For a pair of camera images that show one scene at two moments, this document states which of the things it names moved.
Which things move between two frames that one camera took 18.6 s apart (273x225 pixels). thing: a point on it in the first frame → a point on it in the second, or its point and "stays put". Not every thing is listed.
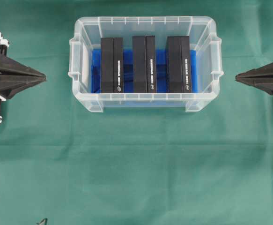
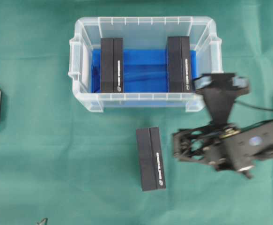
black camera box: (112, 65) stays put
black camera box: (178, 64) stays put
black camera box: (144, 64) → (151, 165)
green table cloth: (51, 158) stays put
